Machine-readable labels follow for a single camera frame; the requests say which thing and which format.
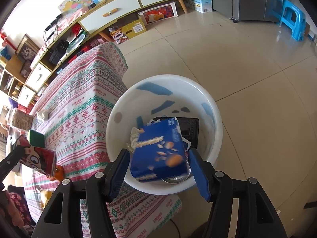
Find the framed cat picture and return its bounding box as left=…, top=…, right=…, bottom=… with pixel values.
left=16, top=34, right=40, bottom=62

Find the patterned pink green tablecloth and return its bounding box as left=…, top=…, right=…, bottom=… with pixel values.
left=31, top=42, right=182, bottom=237

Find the black plastic snack tray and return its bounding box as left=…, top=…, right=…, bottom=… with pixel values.
left=147, top=116, right=199, bottom=152

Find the white wooden TV cabinet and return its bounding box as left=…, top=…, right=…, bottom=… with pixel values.
left=17, top=0, right=173, bottom=107

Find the blue cookie box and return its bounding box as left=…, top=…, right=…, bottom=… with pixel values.
left=130, top=117, right=191, bottom=183

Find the green yellow scrub sponge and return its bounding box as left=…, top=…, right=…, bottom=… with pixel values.
left=27, top=130, right=45, bottom=148

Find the white tissue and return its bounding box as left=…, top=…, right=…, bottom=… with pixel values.
left=36, top=110, right=49, bottom=123

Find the white blue cardboard box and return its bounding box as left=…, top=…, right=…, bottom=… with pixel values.
left=187, top=0, right=213, bottom=13

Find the red cartoon drink can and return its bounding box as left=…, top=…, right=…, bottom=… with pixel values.
left=13, top=135, right=56, bottom=176

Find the blue plastic stool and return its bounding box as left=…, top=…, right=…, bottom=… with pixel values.
left=269, top=0, right=306, bottom=41

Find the yellow cardboard box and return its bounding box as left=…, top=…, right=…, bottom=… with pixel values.
left=121, top=19, right=147, bottom=39

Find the wooden side shelf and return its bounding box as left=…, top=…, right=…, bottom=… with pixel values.
left=1, top=55, right=26, bottom=101

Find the white framed red box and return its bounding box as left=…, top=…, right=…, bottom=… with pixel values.
left=137, top=2, right=178, bottom=25

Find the white round trash basin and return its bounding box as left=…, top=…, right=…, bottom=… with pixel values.
left=106, top=75, right=223, bottom=197

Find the clear jar of sticks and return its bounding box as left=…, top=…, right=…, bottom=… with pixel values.
left=9, top=108, right=33, bottom=131

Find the orange peel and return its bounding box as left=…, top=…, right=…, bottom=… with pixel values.
left=48, top=165, right=64, bottom=182

